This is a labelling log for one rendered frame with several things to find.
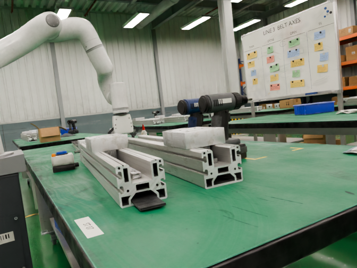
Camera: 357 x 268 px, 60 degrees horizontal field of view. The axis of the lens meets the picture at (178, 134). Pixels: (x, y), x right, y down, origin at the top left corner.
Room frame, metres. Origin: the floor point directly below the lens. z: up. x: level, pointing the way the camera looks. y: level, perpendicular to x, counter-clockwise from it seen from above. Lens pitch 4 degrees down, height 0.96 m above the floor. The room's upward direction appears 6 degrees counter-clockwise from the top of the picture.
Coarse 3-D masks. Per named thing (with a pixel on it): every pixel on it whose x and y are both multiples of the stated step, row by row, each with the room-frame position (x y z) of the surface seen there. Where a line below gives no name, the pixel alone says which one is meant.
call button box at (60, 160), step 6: (60, 156) 1.16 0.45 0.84; (66, 156) 1.17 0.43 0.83; (72, 156) 1.18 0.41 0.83; (54, 162) 1.15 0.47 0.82; (60, 162) 1.16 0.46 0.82; (66, 162) 1.17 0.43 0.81; (72, 162) 1.18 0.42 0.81; (78, 162) 1.22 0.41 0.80; (54, 168) 1.15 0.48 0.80; (60, 168) 1.16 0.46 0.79; (66, 168) 1.17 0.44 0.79; (72, 168) 1.18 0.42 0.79
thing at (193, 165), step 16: (144, 144) 1.09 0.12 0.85; (160, 144) 0.93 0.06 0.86; (224, 144) 0.75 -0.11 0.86; (176, 160) 0.82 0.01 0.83; (192, 160) 0.72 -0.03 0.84; (208, 160) 0.70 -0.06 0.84; (224, 160) 0.73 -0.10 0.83; (240, 160) 0.71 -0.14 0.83; (176, 176) 0.83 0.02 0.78; (192, 176) 0.73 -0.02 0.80; (208, 176) 0.68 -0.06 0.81; (224, 176) 0.75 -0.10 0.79; (240, 176) 0.71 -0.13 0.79
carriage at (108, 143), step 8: (96, 136) 1.03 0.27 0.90; (104, 136) 0.97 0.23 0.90; (112, 136) 0.93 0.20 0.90; (120, 136) 0.93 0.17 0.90; (88, 144) 0.96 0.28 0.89; (96, 144) 0.90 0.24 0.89; (104, 144) 0.91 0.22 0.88; (112, 144) 0.92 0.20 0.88; (120, 144) 0.93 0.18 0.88; (128, 144) 0.94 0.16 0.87; (96, 152) 0.90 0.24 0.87; (104, 152) 0.93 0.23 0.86; (112, 152) 0.93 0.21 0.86
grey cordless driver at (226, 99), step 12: (204, 96) 0.97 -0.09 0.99; (216, 96) 0.98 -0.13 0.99; (228, 96) 0.99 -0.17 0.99; (240, 96) 1.01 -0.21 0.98; (204, 108) 0.97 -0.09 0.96; (216, 108) 0.97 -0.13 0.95; (228, 108) 1.00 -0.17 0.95; (216, 120) 0.98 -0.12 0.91; (228, 120) 1.01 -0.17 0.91; (240, 144) 0.99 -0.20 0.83
